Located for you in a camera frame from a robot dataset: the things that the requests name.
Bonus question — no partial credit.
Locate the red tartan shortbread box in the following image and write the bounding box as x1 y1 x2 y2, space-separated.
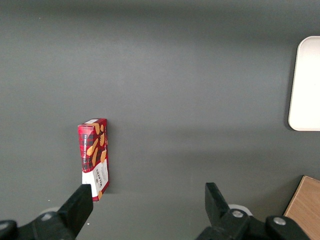
77 117 110 203

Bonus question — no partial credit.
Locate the cream rectangular tray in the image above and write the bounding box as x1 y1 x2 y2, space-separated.
287 35 320 132

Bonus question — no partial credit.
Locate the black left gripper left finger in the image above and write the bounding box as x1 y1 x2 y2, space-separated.
0 183 94 240

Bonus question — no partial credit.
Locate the oak wooden drawer cabinet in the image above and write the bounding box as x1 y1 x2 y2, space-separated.
282 175 320 240

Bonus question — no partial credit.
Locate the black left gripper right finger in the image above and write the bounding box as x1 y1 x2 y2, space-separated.
194 182 311 240

